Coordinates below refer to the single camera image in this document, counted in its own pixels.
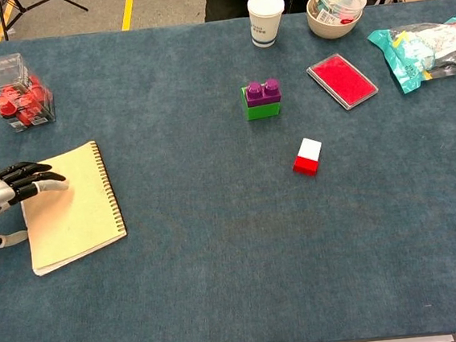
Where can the yellow spiral notebook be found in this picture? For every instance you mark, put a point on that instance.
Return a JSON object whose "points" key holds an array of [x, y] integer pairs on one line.
{"points": [[76, 226]]}

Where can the beige bowl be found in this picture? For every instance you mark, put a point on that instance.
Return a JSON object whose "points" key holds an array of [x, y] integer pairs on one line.
{"points": [[333, 30]]}

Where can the red and white block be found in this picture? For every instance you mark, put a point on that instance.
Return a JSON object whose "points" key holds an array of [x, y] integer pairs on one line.
{"points": [[307, 159]]}

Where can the green toy brick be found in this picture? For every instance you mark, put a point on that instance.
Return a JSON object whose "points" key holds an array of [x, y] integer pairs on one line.
{"points": [[262, 112]]}

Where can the clear box of red items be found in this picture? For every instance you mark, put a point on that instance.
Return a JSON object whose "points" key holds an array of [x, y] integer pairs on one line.
{"points": [[15, 102]]}

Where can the purple toy brick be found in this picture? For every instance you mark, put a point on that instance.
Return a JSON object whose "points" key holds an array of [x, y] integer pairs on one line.
{"points": [[263, 95]]}

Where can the black tripod with thin legs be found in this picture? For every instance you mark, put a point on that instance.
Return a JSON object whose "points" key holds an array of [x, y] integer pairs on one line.
{"points": [[4, 23]]}

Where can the teal snack bag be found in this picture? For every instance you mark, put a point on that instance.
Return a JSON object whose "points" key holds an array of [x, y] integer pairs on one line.
{"points": [[414, 52]]}

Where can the white paper cup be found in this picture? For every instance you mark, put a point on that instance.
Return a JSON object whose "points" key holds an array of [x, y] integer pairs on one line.
{"points": [[263, 18]]}

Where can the blue felt table cloth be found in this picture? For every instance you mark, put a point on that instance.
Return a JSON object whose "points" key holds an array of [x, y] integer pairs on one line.
{"points": [[218, 240]]}

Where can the red ink pad case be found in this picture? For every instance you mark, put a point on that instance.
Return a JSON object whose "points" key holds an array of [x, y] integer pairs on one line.
{"points": [[342, 81]]}

